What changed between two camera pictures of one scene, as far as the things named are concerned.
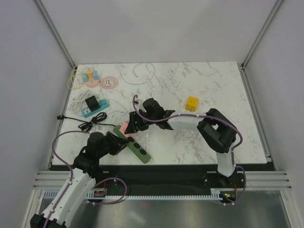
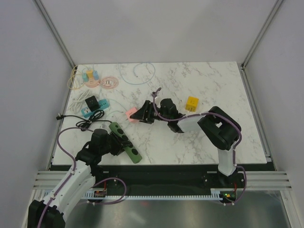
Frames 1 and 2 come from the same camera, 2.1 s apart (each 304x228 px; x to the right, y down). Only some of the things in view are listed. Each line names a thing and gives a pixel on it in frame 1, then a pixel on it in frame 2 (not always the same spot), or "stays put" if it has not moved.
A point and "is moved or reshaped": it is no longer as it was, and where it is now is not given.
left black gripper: x=118 y=144 stays put
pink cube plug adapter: x=123 y=128 is moved or reshaped
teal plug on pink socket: x=84 y=77 stays put
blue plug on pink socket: x=96 y=75 stays put
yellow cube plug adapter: x=192 y=104 stays put
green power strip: x=144 y=157 -> x=133 y=153
